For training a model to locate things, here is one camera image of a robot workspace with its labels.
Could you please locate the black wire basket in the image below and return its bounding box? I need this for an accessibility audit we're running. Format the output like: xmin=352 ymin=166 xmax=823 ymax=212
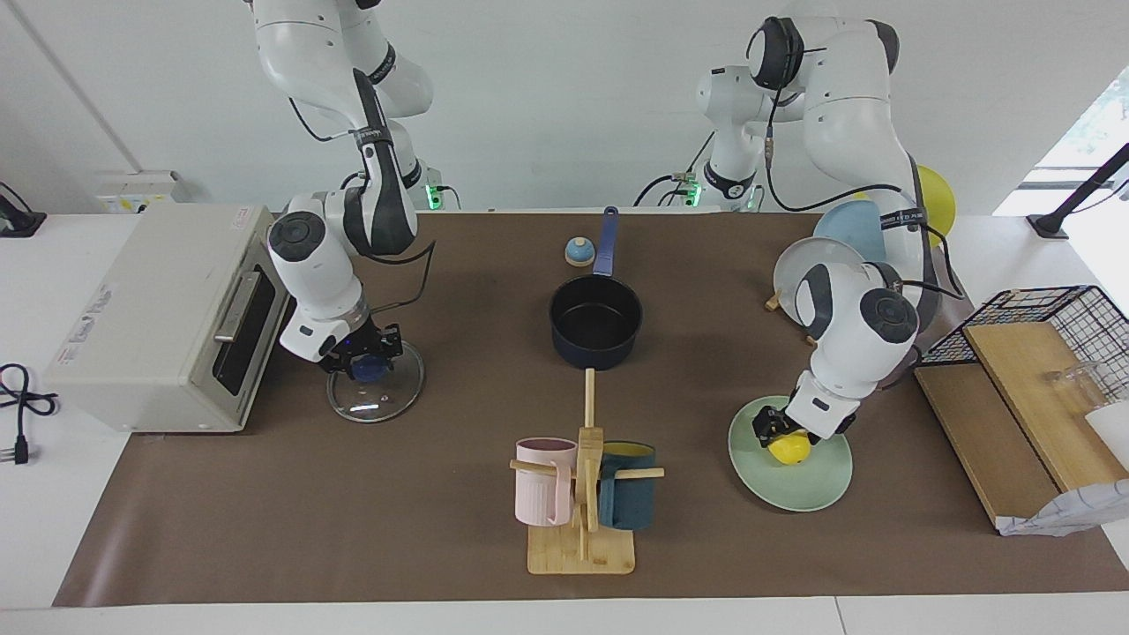
xmin=910 ymin=285 xmax=1129 ymax=407

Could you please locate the white crumpled cloth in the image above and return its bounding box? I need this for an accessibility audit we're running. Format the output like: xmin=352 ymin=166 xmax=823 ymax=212
xmin=997 ymin=479 xmax=1129 ymax=537

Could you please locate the light green plate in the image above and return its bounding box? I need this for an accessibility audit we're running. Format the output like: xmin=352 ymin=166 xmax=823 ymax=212
xmin=728 ymin=395 xmax=854 ymax=513

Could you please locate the white cup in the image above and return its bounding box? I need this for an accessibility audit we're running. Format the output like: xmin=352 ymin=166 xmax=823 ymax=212
xmin=1083 ymin=401 xmax=1129 ymax=468

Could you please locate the wooden plate rack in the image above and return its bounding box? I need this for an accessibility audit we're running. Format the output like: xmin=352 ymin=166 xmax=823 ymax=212
xmin=765 ymin=291 xmax=821 ymax=346

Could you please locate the black power cord with plug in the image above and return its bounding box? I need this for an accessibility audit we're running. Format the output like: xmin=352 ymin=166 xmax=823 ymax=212
xmin=0 ymin=363 xmax=61 ymax=467

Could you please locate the black right base cable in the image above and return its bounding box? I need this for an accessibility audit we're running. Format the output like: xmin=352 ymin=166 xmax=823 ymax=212
xmin=333 ymin=170 xmax=373 ymax=213

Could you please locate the clear glass cup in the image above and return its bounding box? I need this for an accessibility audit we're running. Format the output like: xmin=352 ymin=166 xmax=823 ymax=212
xmin=1045 ymin=362 xmax=1110 ymax=411

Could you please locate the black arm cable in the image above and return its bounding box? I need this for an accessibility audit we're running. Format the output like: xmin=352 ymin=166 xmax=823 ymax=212
xmin=287 ymin=93 xmax=438 ymax=317
xmin=763 ymin=84 xmax=964 ymax=305

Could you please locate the black camera stand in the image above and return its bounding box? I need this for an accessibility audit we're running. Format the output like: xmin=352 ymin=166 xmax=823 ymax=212
xmin=1026 ymin=143 xmax=1129 ymax=239

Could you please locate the black left base cable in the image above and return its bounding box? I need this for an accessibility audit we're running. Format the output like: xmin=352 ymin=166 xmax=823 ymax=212
xmin=633 ymin=135 xmax=717 ymax=209

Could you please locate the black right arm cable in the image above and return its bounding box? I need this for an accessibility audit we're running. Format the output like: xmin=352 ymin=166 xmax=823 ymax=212
xmin=287 ymin=93 xmax=438 ymax=317

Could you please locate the yellow plate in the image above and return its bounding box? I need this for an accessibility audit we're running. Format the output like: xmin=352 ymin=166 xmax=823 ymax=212
xmin=851 ymin=165 xmax=957 ymax=248

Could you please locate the beige toaster oven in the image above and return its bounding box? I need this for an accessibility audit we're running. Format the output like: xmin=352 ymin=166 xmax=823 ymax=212
xmin=42 ymin=203 xmax=301 ymax=435

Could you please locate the light wooden board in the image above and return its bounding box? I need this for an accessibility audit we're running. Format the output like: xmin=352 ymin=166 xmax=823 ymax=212
xmin=961 ymin=320 xmax=1129 ymax=493

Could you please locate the dark teal mug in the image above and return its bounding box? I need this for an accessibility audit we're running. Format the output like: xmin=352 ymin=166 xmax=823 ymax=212
xmin=597 ymin=441 xmax=658 ymax=531

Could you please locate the wooden mug tree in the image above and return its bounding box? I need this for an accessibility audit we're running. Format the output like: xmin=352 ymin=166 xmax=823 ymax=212
xmin=509 ymin=369 xmax=665 ymax=576

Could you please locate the dark pot with blue handle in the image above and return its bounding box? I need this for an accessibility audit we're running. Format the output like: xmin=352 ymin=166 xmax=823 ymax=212
xmin=549 ymin=205 xmax=643 ymax=371

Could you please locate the pink ribbed mug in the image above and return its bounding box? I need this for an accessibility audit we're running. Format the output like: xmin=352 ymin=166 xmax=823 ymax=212
xmin=515 ymin=437 xmax=579 ymax=528

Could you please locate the brown table mat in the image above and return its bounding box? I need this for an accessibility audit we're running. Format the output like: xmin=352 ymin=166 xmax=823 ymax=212
xmin=51 ymin=212 xmax=1129 ymax=608

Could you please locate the black clamp mount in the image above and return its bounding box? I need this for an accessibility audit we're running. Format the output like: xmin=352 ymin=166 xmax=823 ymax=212
xmin=0 ymin=181 xmax=47 ymax=237

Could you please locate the white power strip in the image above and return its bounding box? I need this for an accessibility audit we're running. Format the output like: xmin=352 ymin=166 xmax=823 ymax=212
xmin=95 ymin=172 xmax=191 ymax=215

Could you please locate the yellow potato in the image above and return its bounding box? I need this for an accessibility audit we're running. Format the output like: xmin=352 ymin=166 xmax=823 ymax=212
xmin=767 ymin=432 xmax=811 ymax=467

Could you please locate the black base cable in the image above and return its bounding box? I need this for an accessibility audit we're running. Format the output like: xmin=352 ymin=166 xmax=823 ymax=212
xmin=333 ymin=170 xmax=373 ymax=213
xmin=633 ymin=135 xmax=717 ymax=209

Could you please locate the glass lid with blue knob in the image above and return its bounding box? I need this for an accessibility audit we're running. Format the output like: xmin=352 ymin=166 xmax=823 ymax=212
xmin=326 ymin=340 xmax=426 ymax=427

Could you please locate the grey plate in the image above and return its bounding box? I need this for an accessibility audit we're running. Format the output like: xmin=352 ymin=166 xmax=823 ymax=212
xmin=773 ymin=236 xmax=870 ymax=327

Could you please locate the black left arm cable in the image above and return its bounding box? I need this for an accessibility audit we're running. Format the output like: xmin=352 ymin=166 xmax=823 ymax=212
xmin=763 ymin=84 xmax=964 ymax=305

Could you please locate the light blue plate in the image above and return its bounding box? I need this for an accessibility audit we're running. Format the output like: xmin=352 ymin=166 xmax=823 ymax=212
xmin=813 ymin=199 xmax=887 ymax=264

